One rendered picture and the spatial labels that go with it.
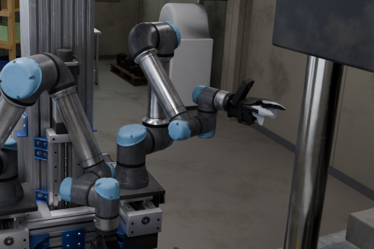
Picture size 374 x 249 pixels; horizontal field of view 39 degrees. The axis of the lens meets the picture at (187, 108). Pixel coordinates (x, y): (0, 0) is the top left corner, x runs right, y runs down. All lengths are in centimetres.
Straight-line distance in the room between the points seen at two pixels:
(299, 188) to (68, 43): 136
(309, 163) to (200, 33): 591
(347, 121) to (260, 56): 160
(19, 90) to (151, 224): 77
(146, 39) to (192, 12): 480
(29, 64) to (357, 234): 106
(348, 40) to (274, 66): 524
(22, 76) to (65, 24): 51
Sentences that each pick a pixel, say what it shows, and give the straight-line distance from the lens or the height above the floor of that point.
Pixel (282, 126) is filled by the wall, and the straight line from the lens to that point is 592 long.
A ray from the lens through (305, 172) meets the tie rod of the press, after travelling 92.
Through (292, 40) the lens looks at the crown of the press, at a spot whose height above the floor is 182.
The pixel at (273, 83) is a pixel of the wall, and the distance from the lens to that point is 602.
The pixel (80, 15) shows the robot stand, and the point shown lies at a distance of 209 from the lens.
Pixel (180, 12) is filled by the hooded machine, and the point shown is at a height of 126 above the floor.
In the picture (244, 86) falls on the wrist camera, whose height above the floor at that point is 152.
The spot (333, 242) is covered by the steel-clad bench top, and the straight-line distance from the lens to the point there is 242.
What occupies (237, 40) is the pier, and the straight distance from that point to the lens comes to 638.
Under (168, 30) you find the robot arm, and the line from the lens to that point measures 208.
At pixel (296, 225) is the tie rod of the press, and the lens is 96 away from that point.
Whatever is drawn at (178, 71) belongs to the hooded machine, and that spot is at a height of 53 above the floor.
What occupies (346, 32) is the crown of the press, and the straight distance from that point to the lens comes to 77.
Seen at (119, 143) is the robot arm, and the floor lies 122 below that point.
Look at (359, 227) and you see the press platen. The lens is 94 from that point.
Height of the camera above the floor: 194
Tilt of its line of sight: 16 degrees down
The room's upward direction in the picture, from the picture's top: 4 degrees clockwise
